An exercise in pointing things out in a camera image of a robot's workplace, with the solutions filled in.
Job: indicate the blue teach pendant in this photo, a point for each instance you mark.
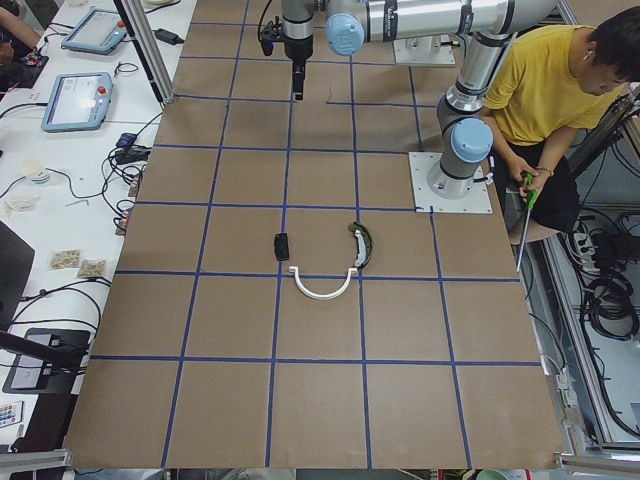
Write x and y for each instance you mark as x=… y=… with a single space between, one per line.
x=78 y=102
x=100 y=31

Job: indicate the aluminium frame post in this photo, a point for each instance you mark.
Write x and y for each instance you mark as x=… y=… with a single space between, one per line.
x=140 y=32

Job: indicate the far blue teach pendant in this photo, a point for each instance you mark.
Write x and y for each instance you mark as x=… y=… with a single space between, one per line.
x=100 y=31

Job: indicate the white curved plastic bracket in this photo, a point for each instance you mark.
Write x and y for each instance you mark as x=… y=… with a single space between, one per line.
x=322 y=289

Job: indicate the curved brake shoe part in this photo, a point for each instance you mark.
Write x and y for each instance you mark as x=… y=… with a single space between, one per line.
x=364 y=244

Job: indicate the black power adapter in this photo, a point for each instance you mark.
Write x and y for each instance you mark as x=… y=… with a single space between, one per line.
x=168 y=37

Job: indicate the white paper cup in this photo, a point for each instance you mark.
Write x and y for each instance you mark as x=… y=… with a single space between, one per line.
x=35 y=171

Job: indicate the person in yellow shirt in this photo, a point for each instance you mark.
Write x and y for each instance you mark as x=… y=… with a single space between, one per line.
x=555 y=81

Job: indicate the bag of small parts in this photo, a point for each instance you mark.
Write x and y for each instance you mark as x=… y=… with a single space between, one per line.
x=91 y=268
x=65 y=259

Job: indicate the white power strip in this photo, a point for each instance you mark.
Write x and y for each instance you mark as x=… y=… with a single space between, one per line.
x=585 y=249

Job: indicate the coloured remote control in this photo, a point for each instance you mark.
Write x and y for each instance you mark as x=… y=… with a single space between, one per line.
x=11 y=413

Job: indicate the black rectangular plastic part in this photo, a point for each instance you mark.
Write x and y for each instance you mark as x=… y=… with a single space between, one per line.
x=281 y=246

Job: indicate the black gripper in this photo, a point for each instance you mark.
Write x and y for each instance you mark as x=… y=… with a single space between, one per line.
x=298 y=49

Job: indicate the black device on stand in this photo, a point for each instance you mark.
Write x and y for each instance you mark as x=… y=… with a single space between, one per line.
x=47 y=361

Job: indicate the green handled grabber stick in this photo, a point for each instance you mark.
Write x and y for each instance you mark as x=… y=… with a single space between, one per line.
x=529 y=202

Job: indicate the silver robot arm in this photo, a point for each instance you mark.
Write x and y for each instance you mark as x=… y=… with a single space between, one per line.
x=488 y=27

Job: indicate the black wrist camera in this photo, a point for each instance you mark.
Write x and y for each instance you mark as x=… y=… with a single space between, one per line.
x=269 y=35

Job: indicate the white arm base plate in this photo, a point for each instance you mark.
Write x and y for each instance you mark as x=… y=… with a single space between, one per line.
x=435 y=192

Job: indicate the near blue teach pendant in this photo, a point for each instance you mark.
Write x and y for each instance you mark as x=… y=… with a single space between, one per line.
x=78 y=102

